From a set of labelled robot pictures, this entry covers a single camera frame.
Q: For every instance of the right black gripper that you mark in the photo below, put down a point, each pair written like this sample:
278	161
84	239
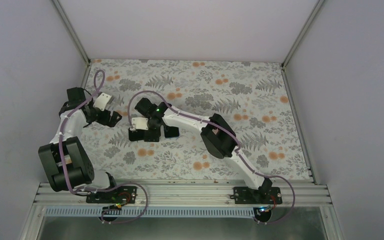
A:
160	128

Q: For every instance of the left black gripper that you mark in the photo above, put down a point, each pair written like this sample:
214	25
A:
112	121

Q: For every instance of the black phone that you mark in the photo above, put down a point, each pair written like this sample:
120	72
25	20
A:
151	135

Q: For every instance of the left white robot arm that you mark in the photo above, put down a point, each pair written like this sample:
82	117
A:
64	159

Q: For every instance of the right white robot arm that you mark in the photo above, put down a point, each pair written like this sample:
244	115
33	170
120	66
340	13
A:
218	137

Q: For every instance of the floral patterned table mat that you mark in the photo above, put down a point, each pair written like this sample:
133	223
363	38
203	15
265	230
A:
250	96

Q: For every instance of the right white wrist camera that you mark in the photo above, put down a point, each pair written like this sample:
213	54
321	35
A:
139	123

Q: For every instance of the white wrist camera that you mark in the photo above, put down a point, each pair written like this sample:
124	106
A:
102	101
139	123

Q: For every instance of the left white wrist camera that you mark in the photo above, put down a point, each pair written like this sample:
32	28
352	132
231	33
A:
102	101

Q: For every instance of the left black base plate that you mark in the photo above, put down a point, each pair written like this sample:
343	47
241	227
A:
121	195

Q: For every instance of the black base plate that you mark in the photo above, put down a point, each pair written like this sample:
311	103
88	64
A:
248	196
121	195

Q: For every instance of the grey slotted cable duct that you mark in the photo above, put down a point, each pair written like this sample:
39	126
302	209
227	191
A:
152	211

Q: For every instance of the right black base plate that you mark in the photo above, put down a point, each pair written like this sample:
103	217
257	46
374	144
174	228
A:
248	196

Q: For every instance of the aluminium rail frame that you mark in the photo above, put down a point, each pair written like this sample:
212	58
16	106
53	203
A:
196	193

